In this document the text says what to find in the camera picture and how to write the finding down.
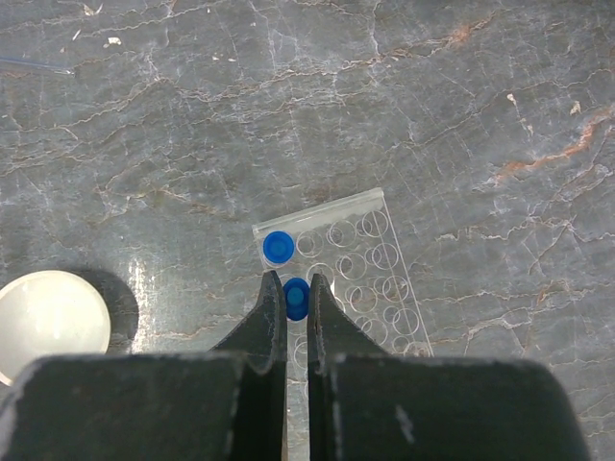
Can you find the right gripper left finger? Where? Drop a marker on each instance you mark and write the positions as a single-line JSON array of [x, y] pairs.
[[228, 403]]

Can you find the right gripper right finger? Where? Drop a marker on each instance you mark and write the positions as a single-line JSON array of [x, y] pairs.
[[367, 404]]

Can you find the blue capped test tube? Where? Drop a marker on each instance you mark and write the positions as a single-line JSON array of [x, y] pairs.
[[278, 247], [296, 295]]

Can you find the clear acrylic tube rack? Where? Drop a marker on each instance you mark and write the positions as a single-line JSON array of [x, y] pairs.
[[352, 243]]

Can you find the white evaporating dish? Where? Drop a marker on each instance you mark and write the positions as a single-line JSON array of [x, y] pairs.
[[50, 312]]

